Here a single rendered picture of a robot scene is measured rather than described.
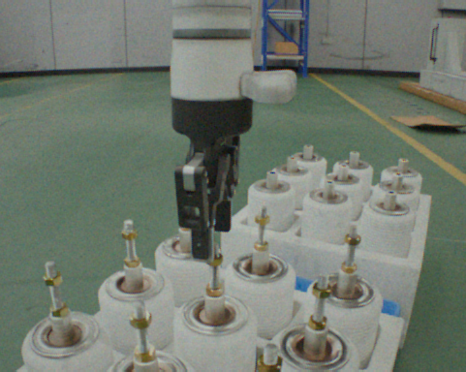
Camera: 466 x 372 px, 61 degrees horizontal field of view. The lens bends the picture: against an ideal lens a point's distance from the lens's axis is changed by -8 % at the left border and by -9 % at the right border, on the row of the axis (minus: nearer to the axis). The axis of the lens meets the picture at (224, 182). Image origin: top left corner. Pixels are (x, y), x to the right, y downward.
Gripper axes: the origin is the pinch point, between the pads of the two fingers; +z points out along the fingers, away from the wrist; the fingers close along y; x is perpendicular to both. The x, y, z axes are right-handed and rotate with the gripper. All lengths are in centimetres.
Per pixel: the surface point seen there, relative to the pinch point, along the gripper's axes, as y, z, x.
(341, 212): -36.2, 11.6, 14.0
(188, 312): 0.8, 10.1, -2.7
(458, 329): -37, 35, 41
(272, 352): 15.0, 0.8, 8.7
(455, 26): -424, -37, 129
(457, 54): -415, -10, 132
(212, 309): 1.2, 8.7, 0.3
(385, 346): -7.1, 17.3, 20.8
